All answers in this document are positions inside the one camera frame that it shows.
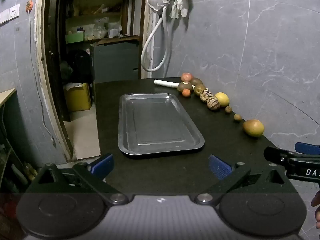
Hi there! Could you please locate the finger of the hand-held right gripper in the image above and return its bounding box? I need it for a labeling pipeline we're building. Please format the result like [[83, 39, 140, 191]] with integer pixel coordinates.
[[294, 142, 320, 156], [264, 146, 302, 167]]

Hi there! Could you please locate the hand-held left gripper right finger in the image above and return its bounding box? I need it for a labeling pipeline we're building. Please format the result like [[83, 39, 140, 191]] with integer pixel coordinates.
[[194, 154, 295, 205]]

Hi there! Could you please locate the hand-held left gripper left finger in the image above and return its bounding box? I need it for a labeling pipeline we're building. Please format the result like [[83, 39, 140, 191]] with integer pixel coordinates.
[[26, 153, 128, 205]]

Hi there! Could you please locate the large yellow pear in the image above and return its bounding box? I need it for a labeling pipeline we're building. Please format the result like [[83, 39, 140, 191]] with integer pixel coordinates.
[[242, 119, 265, 138]]

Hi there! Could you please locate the metal tray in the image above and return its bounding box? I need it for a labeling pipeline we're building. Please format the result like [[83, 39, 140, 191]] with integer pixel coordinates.
[[118, 93, 205, 159]]

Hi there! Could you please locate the striped round fruit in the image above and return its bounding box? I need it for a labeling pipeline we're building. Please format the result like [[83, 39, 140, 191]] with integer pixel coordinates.
[[200, 89, 214, 103], [206, 97, 221, 111]]

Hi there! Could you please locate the person's right hand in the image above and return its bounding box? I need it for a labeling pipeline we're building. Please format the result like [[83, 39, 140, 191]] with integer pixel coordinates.
[[311, 190, 320, 229]]

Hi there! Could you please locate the yellow lemon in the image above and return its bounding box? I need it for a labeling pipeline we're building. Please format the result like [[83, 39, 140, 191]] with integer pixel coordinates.
[[214, 92, 230, 107]]

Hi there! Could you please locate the yellow bin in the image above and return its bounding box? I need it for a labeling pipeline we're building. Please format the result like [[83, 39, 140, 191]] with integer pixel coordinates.
[[63, 82, 92, 112]]

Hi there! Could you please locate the yellowish brown fruit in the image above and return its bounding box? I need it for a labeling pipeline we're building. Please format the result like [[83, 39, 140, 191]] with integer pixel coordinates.
[[193, 84, 207, 96]]

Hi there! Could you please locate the brown fruit with sticker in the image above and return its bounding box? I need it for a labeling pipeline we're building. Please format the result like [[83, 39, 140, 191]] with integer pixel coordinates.
[[177, 81, 193, 93]]

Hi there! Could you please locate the white paper roll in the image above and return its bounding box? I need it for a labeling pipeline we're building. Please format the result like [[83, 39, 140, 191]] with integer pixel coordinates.
[[154, 79, 181, 88]]

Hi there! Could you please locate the grey cabinet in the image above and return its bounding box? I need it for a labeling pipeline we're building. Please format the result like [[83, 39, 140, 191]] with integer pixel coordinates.
[[90, 39, 140, 83]]

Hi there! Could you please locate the wooden side table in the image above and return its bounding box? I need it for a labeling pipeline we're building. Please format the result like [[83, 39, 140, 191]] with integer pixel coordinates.
[[0, 88, 17, 107]]

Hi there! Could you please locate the green box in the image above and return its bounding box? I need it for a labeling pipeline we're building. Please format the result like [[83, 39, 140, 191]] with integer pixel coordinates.
[[65, 31, 86, 44]]

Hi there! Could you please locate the cluttered wooden shelf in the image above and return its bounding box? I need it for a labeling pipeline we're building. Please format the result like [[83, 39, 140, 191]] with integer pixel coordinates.
[[64, 0, 140, 43]]

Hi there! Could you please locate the white rag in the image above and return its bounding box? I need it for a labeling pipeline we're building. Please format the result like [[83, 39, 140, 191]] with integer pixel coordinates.
[[147, 0, 192, 19]]

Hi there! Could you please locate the thin white cable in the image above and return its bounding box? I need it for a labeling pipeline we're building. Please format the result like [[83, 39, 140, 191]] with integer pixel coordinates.
[[28, 11, 56, 147]]

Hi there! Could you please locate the dark door frame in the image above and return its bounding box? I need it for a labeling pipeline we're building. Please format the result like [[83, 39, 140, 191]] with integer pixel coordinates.
[[41, 0, 74, 155]]

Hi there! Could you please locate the white hose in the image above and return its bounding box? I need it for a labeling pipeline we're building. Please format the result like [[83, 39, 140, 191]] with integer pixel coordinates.
[[141, 6, 171, 72]]

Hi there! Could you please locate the white wall switch plate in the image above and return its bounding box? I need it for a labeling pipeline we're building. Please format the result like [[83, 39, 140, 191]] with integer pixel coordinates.
[[9, 4, 21, 20], [0, 8, 10, 26]]

